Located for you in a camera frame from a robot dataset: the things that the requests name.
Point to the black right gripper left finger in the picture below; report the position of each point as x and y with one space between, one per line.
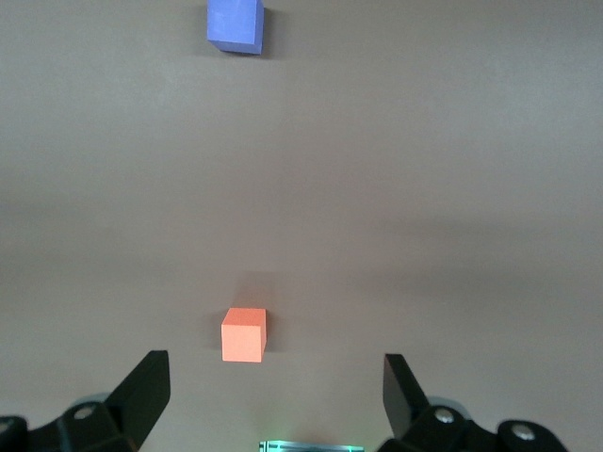
132 405

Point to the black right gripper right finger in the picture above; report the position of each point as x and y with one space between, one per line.
405 405

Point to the orange foam block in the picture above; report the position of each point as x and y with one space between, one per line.
242 336

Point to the purple foam block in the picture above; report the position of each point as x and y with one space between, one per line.
233 23

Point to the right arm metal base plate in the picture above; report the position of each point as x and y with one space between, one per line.
311 446

